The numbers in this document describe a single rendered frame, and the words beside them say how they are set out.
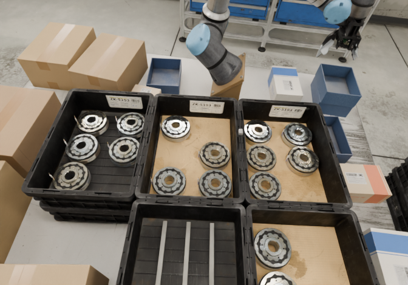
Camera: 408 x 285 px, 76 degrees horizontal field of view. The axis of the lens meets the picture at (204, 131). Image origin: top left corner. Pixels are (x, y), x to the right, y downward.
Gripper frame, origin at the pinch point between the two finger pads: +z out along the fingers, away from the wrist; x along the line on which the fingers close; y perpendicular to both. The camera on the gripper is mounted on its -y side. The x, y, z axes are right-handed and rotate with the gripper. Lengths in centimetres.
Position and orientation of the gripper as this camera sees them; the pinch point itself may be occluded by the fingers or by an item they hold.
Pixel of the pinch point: (334, 58)
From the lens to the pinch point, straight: 128.1
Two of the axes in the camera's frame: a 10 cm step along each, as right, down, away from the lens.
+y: -1.5, 7.8, -6.1
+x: 9.9, 1.1, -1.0
